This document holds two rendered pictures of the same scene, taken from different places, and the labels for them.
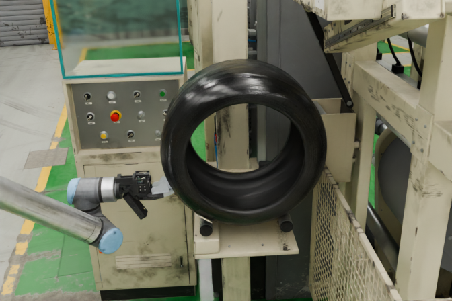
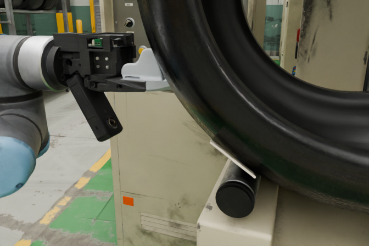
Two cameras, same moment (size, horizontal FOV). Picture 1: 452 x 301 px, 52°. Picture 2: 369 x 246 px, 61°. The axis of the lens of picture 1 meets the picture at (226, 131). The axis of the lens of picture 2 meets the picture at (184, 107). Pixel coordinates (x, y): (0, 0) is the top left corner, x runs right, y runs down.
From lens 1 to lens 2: 1.27 m
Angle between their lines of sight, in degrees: 21
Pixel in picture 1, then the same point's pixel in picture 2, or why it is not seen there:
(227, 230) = (299, 216)
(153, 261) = (185, 231)
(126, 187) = (74, 60)
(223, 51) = not seen: outside the picture
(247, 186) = (362, 122)
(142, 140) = not seen: hidden behind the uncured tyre
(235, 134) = (345, 12)
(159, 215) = (199, 171)
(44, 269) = (88, 208)
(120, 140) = not seen: hidden behind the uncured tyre
